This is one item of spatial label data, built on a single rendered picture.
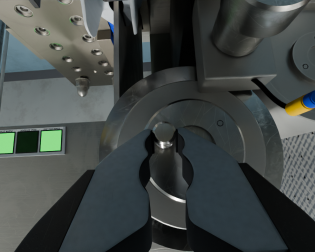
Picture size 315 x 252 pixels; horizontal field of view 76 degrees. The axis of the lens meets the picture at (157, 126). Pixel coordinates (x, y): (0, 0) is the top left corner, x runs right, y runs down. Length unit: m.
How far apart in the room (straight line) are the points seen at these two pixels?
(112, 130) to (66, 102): 2.51
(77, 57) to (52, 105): 2.30
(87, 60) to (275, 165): 0.40
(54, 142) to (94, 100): 2.00
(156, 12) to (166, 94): 0.40
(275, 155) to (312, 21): 0.13
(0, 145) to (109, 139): 0.49
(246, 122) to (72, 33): 0.33
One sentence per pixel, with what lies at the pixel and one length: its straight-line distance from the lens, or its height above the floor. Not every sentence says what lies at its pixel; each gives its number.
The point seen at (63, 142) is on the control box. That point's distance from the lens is 0.55.
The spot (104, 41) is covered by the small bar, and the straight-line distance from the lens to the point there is 0.38.
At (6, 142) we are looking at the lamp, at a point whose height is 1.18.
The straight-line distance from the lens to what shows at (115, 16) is 0.23.
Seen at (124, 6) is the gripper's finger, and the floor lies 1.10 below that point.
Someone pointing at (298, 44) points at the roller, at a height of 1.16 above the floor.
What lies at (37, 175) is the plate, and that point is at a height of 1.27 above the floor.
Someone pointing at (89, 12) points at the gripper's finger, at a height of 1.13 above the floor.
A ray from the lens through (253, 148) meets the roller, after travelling 0.17.
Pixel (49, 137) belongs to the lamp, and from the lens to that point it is 0.57.
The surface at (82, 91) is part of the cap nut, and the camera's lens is 0.55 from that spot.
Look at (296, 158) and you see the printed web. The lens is 0.37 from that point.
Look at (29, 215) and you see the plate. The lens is 0.60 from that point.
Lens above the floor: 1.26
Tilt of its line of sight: 12 degrees down
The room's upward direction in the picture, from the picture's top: 177 degrees clockwise
